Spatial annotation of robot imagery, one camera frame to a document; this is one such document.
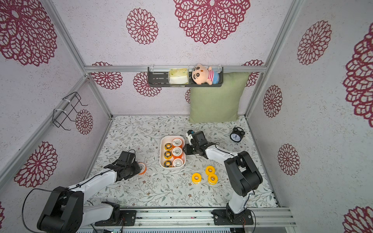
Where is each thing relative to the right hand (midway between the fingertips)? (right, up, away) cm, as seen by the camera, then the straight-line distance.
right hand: (183, 147), depth 93 cm
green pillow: (+25, +29, +10) cm, 40 cm away
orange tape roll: (-4, +3, +7) cm, 8 cm away
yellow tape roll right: (+17, -20, -7) cm, 28 cm away
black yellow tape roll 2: (-11, -6, +4) cm, 13 cm away
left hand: (-28, -14, -2) cm, 31 cm away
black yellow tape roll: (-11, -1, +8) cm, 13 cm away
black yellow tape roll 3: (-10, -11, 0) cm, 15 cm away
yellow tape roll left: (+8, -19, -7) cm, 22 cm away
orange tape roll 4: (-24, -13, -3) cm, 27 cm away
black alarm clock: (+37, +8, +7) cm, 39 cm away
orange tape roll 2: (-4, -3, +2) cm, 6 cm away
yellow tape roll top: (+15, -15, -3) cm, 22 cm away
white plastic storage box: (-13, +4, +7) cm, 16 cm away
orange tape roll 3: (-4, -10, -1) cm, 10 cm away
